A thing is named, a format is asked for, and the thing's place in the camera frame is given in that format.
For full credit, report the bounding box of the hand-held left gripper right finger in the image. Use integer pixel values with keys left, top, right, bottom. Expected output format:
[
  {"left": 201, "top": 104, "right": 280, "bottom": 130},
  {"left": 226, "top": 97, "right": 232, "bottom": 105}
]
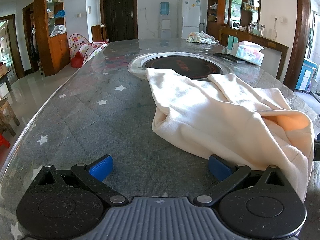
[{"left": 194, "top": 154, "right": 296, "bottom": 207}]

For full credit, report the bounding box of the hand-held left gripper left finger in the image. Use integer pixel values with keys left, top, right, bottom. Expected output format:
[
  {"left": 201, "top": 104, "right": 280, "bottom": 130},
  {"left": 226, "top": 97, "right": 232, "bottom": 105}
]
[{"left": 25, "top": 154, "right": 129, "bottom": 207}]

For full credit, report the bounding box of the cream fleece garment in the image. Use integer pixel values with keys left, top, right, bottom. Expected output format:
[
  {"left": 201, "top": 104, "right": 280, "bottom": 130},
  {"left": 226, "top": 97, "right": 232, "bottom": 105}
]
[{"left": 145, "top": 67, "right": 315, "bottom": 203}]

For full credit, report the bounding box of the red plastic stool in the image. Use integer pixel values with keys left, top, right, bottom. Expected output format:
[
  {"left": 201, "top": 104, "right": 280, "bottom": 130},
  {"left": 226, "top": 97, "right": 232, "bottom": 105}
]
[{"left": 0, "top": 133, "right": 11, "bottom": 148}]

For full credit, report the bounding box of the round black induction cooktop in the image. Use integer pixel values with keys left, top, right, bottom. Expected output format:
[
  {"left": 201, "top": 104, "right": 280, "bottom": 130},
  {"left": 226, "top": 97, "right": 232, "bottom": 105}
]
[{"left": 128, "top": 52, "right": 234, "bottom": 82}]

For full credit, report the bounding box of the black flat remote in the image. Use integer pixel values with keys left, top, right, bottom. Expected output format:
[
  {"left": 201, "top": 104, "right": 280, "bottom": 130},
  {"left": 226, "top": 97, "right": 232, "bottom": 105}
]
[{"left": 214, "top": 52, "right": 247, "bottom": 63}]

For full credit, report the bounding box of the small wooden stool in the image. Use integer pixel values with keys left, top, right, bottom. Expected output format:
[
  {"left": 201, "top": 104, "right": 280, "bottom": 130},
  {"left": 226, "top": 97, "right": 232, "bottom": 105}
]
[{"left": 0, "top": 97, "right": 20, "bottom": 137}]

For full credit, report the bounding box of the white tissue pack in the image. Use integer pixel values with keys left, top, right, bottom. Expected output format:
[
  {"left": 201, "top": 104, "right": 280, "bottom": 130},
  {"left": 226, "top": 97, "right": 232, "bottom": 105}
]
[{"left": 230, "top": 41, "right": 265, "bottom": 65}]

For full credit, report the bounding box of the polka dot play tent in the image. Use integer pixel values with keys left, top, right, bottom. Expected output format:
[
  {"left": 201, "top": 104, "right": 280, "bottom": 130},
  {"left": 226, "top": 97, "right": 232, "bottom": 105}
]
[{"left": 69, "top": 34, "right": 108, "bottom": 68}]

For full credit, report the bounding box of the wooden shelf cabinet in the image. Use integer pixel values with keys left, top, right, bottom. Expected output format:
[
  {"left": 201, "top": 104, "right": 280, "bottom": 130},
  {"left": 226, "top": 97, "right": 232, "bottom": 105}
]
[{"left": 34, "top": 0, "right": 71, "bottom": 77}]

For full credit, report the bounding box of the blue and white small cabinet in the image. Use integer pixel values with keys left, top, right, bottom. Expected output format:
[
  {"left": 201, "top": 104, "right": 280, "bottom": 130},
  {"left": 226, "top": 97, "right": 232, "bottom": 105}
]
[{"left": 295, "top": 57, "right": 319, "bottom": 92}]

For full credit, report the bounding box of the crumpled patterned cloth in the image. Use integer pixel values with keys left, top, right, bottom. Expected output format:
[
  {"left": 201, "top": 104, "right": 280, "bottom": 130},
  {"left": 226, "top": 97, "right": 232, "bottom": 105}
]
[{"left": 186, "top": 31, "right": 217, "bottom": 45}]

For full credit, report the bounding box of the wooden sideboard counter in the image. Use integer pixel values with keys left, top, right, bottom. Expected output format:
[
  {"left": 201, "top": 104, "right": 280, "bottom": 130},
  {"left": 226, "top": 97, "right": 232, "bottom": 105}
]
[{"left": 219, "top": 26, "right": 289, "bottom": 79}]

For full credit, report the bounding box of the white refrigerator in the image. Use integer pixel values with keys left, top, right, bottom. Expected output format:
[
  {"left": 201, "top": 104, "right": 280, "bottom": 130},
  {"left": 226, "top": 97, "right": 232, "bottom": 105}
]
[{"left": 177, "top": 0, "right": 201, "bottom": 39}]

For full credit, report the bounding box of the dark wooden door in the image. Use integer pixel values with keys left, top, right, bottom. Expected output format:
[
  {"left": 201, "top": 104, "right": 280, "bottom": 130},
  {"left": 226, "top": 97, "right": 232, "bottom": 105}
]
[{"left": 99, "top": 0, "right": 138, "bottom": 42}]

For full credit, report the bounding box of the water dispenser with blue bottle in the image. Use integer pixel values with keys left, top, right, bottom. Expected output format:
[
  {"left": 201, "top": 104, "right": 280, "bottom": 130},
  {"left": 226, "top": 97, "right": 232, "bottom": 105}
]
[{"left": 158, "top": 2, "right": 172, "bottom": 39}]

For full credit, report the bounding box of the wooden display cabinet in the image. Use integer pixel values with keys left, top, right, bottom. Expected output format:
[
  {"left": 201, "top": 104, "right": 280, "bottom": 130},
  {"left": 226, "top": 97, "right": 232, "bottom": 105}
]
[{"left": 207, "top": 0, "right": 262, "bottom": 48}]

